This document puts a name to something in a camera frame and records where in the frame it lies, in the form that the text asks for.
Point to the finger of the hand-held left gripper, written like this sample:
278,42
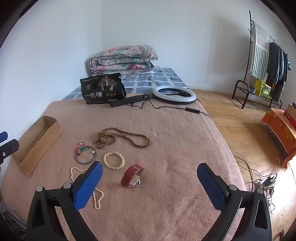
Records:
3,136
9,149

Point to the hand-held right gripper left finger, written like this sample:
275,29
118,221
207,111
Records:
89,185

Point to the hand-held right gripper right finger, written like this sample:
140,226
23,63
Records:
211,187

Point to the cardboard box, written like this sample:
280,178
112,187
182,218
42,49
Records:
39,148

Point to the thin bangle with coloured threads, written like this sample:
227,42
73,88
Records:
81,150

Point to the white power strip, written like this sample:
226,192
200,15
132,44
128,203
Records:
266,183

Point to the black folded tripod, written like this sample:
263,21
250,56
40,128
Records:
129,100

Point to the black snack bag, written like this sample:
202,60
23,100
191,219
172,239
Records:
101,90

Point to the black metal clothes rack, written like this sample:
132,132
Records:
239,89

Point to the red box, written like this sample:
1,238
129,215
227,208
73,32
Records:
291,113

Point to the yellow green box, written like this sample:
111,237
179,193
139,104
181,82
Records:
263,89

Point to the blue checked bed sheet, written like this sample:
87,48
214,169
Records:
166,78

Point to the folded floral quilt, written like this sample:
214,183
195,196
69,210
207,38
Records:
124,58

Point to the hanging dark clothes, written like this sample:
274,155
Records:
275,64

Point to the striped hanging cloth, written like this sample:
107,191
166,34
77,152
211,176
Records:
260,53

